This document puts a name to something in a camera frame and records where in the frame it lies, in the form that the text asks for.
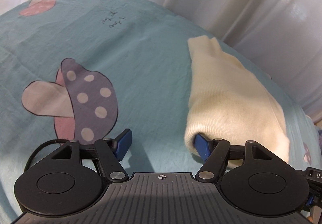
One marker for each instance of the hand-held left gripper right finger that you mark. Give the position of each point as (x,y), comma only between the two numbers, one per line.
(202,146)

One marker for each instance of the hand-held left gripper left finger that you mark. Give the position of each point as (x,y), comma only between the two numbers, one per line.
(125,144)

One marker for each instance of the cream knit sweater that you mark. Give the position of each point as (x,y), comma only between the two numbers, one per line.
(226,88)

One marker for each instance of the teal mushroom print bed sheet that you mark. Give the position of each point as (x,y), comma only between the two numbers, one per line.
(140,63)

